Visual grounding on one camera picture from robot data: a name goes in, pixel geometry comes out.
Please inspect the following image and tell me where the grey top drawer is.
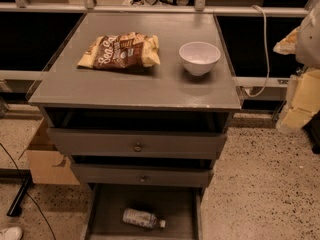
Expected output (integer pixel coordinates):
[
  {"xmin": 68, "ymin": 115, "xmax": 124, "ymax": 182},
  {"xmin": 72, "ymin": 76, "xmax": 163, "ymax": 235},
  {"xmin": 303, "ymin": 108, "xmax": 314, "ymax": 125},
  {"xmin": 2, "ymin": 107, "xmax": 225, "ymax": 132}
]
[{"xmin": 47, "ymin": 128, "xmax": 226, "ymax": 159}]

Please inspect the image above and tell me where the grey bottom drawer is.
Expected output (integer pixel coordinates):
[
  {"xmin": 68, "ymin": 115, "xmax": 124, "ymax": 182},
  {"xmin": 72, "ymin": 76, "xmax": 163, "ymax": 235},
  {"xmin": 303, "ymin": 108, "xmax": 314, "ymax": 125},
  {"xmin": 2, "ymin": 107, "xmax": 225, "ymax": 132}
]
[{"xmin": 81, "ymin": 184, "xmax": 203, "ymax": 240}]

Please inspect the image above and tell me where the grey middle drawer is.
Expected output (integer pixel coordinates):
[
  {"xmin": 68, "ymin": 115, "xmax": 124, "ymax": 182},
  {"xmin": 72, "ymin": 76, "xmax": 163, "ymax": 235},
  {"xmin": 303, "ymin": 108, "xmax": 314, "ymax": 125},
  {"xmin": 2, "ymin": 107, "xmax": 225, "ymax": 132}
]
[{"xmin": 70, "ymin": 163, "xmax": 211, "ymax": 188}]

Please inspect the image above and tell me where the brown sea salt chip bag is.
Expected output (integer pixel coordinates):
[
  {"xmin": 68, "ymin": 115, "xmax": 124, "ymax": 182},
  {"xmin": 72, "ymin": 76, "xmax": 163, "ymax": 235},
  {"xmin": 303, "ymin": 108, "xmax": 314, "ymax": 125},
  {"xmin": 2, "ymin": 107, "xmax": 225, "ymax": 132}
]
[{"xmin": 77, "ymin": 32, "xmax": 160, "ymax": 70}]

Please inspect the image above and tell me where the metal railing frame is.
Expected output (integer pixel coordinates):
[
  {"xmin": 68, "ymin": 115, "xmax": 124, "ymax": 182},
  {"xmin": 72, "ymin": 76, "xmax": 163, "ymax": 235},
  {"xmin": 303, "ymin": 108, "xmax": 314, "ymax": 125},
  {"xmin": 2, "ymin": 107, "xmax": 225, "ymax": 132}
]
[{"xmin": 0, "ymin": 0, "xmax": 320, "ymax": 18}]

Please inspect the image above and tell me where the black floor cable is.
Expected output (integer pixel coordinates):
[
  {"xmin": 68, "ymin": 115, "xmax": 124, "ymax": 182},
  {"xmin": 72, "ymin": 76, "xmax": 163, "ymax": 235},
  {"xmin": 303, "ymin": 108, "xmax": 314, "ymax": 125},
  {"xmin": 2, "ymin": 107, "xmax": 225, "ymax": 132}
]
[{"xmin": 0, "ymin": 143, "xmax": 57, "ymax": 240}]

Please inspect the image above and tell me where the grey drawer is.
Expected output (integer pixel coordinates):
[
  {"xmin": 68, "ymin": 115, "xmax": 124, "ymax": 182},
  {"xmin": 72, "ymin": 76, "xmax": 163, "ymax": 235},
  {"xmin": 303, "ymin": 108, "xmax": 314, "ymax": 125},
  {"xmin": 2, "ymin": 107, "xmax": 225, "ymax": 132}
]
[
  {"xmin": 47, "ymin": 128, "xmax": 226, "ymax": 159},
  {"xmin": 81, "ymin": 184, "xmax": 203, "ymax": 240},
  {"xmin": 70, "ymin": 163, "xmax": 211, "ymax": 188}
]

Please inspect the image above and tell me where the white bowl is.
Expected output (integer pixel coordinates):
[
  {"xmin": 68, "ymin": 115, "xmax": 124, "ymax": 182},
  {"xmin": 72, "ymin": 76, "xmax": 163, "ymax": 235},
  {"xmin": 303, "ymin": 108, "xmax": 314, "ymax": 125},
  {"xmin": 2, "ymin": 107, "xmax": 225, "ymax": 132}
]
[{"xmin": 179, "ymin": 41, "xmax": 221, "ymax": 76}]

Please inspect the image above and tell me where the white cable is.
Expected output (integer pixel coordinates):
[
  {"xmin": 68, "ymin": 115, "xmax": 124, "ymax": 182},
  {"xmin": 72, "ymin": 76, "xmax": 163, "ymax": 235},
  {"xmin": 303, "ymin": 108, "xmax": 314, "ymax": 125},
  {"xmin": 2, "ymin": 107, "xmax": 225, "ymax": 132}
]
[{"xmin": 243, "ymin": 4, "xmax": 270, "ymax": 99}]

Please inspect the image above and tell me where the black table leg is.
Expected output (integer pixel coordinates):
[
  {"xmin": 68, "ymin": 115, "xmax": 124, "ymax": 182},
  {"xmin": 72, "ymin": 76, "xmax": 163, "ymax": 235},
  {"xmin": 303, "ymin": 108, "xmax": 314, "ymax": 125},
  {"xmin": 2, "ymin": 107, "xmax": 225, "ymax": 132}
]
[{"xmin": 6, "ymin": 176, "xmax": 32, "ymax": 217}]

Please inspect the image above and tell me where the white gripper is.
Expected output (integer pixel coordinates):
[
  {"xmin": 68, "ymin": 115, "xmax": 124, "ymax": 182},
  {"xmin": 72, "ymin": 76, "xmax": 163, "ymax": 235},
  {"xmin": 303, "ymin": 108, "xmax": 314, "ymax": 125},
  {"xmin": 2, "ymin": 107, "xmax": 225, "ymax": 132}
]
[{"xmin": 273, "ymin": 2, "xmax": 320, "ymax": 131}]

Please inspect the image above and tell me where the white shoe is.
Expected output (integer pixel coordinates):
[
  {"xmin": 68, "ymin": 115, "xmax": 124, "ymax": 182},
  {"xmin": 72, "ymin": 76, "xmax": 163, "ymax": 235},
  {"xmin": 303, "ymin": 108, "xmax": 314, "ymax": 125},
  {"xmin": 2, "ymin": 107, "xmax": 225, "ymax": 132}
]
[{"xmin": 0, "ymin": 227, "xmax": 23, "ymax": 240}]

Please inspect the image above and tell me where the grey drawer cabinet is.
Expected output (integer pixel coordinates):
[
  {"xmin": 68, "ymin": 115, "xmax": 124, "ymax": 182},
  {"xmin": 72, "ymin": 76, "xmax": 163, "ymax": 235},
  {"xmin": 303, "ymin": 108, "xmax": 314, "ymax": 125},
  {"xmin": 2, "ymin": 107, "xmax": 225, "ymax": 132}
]
[{"xmin": 27, "ymin": 11, "xmax": 242, "ymax": 240}]

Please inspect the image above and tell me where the cardboard box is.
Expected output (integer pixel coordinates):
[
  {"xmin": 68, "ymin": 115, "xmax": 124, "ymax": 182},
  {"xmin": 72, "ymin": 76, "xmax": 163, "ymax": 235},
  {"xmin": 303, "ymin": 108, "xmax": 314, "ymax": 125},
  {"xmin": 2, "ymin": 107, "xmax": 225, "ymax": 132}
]
[{"xmin": 25, "ymin": 120, "xmax": 79, "ymax": 185}]

